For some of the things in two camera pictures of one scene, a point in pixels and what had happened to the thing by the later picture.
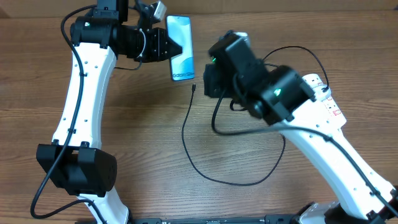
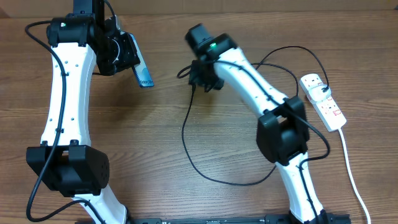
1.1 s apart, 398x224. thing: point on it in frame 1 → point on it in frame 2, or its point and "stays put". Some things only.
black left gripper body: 153,51 → 118,56
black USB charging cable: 268,55 stays put
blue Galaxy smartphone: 179,30 → 140,71
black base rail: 270,219 stays put
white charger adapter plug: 322,92 stays put
